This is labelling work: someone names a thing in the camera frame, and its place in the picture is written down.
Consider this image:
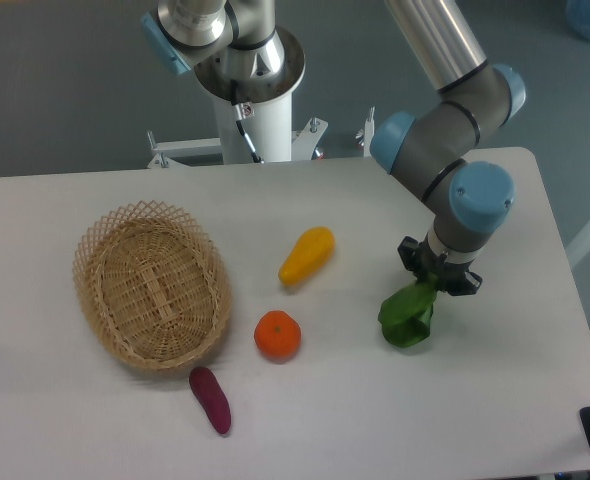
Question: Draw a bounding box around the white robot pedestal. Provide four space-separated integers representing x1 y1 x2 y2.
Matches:
194 26 305 164

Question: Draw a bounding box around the green bok choy vegetable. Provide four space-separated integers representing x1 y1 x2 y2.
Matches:
378 276 437 348

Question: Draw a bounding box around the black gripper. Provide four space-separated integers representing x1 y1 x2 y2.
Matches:
397 235 483 296

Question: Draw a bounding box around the purple sweet potato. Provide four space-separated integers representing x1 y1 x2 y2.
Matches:
189 366 232 435

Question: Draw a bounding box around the white base frame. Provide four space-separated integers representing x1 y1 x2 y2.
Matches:
145 105 381 170

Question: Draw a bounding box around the black cable on pedestal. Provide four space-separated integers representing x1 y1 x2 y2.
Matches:
228 78 265 165

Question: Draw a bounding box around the orange tangerine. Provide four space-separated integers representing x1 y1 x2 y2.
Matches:
254 310 302 361

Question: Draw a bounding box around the yellow papaya fruit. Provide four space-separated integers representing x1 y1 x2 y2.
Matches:
278 226 336 287

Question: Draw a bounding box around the woven wicker basket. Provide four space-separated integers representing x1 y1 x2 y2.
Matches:
73 201 233 373

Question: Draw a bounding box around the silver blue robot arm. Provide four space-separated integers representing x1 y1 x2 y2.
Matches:
141 1 526 296

